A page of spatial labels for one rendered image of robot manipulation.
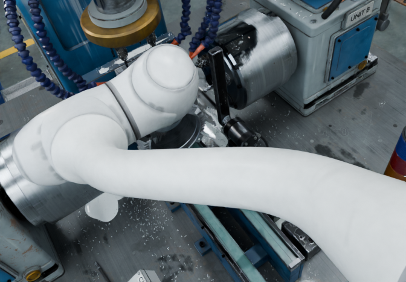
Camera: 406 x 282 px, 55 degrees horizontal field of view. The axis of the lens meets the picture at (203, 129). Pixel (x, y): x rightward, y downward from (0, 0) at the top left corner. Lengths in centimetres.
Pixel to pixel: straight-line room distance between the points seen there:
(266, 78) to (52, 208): 63
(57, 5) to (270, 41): 56
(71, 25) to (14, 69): 221
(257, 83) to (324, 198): 79
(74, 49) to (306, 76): 67
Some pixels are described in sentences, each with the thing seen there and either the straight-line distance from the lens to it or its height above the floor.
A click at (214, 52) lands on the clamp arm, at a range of 89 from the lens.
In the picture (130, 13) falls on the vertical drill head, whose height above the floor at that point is 136.
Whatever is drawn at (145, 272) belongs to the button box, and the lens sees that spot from 82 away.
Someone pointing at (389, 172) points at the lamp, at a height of 110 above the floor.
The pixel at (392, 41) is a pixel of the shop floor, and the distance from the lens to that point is 296.
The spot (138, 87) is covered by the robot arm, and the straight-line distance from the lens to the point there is 56.
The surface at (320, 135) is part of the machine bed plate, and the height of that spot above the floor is 80.
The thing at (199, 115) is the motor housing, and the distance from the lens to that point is 104.
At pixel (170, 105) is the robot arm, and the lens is 56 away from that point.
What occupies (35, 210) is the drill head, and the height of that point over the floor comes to 106.
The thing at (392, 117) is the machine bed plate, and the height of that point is 80.
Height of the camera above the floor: 182
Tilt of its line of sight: 51 degrees down
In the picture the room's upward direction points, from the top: 12 degrees counter-clockwise
